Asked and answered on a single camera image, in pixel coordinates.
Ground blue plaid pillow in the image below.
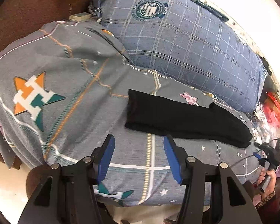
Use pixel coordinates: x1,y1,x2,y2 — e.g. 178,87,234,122
89,0,266,113

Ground beige small box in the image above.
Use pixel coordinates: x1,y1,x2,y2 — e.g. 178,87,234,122
69,12,91,22

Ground person's right hand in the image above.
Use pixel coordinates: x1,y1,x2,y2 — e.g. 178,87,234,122
256,168,277,200

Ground brown wooden headboard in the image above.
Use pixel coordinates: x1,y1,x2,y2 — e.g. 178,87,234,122
0,0,122,62

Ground black pants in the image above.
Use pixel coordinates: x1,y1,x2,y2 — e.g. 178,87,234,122
125,90,252,148

